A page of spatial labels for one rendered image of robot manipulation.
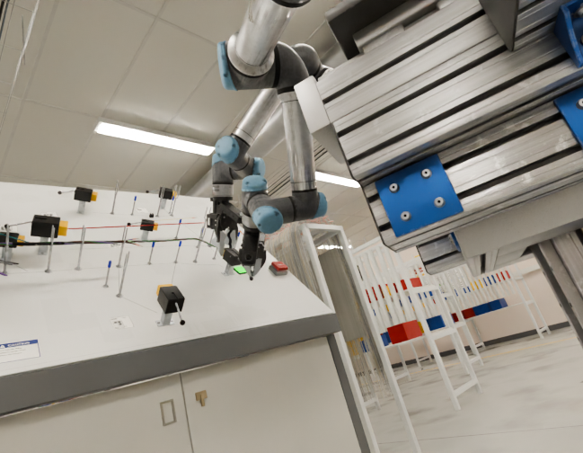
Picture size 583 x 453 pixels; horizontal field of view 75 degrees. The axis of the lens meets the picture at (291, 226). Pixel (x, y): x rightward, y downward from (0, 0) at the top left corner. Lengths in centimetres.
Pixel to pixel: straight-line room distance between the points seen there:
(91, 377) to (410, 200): 76
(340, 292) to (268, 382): 127
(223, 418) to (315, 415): 32
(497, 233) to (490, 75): 21
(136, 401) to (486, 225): 84
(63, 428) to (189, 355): 29
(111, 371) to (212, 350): 25
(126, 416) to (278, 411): 43
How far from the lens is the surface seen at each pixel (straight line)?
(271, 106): 127
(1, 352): 102
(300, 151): 106
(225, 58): 102
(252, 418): 118
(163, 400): 107
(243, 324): 118
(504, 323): 949
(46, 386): 97
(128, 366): 100
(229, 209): 135
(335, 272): 241
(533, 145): 55
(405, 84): 55
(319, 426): 132
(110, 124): 405
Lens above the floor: 73
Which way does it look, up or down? 20 degrees up
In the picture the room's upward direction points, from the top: 17 degrees counter-clockwise
